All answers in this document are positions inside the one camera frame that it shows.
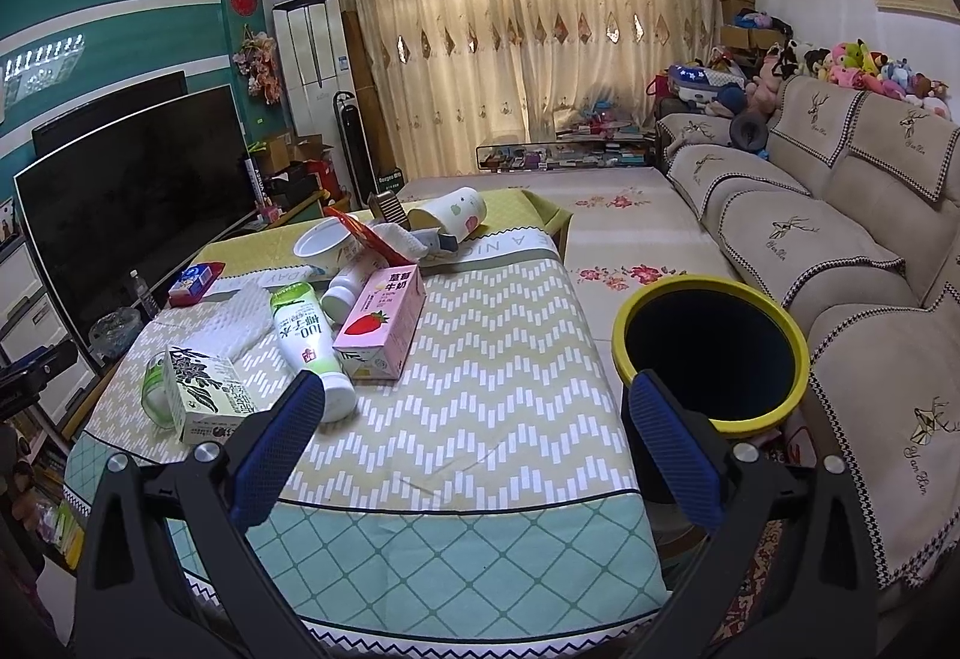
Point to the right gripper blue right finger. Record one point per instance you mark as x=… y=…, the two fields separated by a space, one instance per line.
x=692 y=474

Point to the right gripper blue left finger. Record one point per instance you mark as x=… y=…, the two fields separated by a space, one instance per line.
x=264 y=450

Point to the green tea carton box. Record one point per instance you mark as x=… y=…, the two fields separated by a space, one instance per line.
x=206 y=396

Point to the white green lotion bottle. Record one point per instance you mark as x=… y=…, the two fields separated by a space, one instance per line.
x=306 y=341

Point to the pink strawberry milk carton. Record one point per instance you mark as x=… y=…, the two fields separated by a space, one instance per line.
x=374 y=342

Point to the white supplement bottle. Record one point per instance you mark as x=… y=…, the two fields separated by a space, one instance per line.
x=343 y=292

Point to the white plastic bowl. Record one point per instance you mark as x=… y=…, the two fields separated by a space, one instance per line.
x=328 y=246

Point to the red snack packet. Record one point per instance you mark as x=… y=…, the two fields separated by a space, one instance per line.
x=367 y=237

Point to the white paper cup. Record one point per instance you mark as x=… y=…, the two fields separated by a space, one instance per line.
x=457 y=214

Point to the white foam net sleeve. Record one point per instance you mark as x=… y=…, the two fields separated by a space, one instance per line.
x=235 y=326

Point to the yellow rimmed dark trash bin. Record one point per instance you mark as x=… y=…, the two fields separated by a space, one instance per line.
x=723 y=349

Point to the red blue snack box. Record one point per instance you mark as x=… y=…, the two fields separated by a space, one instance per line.
x=193 y=283

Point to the patterned green yellow tablecloth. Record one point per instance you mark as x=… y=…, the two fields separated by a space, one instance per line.
x=483 y=503

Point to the floral beige floor rug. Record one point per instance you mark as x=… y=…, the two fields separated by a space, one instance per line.
x=628 y=228

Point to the black flat television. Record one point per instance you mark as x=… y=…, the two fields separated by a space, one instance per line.
x=142 y=194

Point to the red fire extinguisher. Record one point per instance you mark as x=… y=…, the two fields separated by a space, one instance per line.
x=323 y=169

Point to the beige sectional sofa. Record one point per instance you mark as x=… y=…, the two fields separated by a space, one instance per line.
x=849 y=219

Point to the black tower fan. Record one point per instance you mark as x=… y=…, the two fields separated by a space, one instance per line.
x=355 y=146

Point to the low glass shelf with books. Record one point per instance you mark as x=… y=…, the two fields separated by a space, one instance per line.
x=573 y=152

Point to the white cabinet air conditioner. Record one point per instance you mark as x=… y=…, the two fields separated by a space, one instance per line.
x=315 y=67

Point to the pile of plush toys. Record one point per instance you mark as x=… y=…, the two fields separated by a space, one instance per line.
x=780 y=56

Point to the stacked cardboard boxes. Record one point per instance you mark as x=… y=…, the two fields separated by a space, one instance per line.
x=739 y=10

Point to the cream embroidered curtains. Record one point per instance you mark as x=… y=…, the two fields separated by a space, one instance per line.
x=454 y=74

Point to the artificial flower wall decoration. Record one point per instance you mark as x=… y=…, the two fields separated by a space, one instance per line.
x=257 y=62

